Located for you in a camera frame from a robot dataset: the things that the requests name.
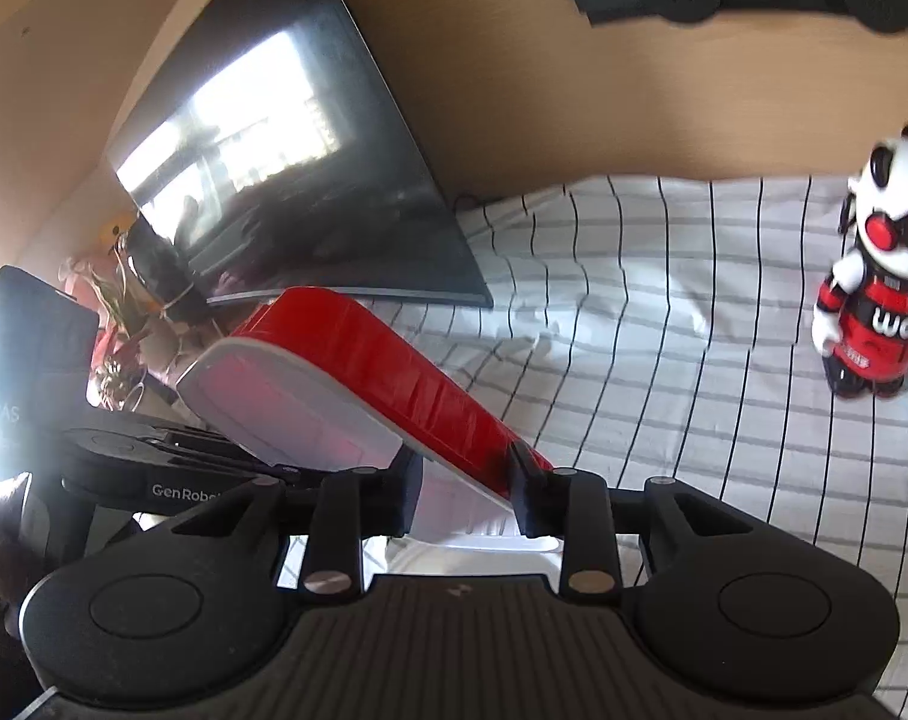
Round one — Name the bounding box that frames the panda robot figure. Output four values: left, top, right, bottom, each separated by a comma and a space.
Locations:
810, 124, 908, 400

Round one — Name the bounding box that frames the black computer monitor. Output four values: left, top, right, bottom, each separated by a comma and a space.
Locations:
104, 0, 496, 308

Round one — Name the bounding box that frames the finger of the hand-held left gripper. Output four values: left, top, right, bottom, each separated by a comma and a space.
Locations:
161, 426, 327, 482

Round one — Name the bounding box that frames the white checked tablecloth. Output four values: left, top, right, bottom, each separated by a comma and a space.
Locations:
274, 174, 908, 720

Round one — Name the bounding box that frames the person's left forearm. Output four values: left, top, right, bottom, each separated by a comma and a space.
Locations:
0, 469, 46, 720

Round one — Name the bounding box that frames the flower bouquet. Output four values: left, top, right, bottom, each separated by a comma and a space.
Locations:
56, 214, 222, 413

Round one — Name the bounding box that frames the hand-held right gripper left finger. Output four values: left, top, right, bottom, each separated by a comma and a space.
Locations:
172, 450, 425, 601

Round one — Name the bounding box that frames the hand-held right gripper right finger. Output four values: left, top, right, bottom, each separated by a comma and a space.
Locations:
508, 441, 736, 601

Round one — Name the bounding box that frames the red rectangular plastic container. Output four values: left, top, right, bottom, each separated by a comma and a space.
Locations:
175, 285, 556, 541

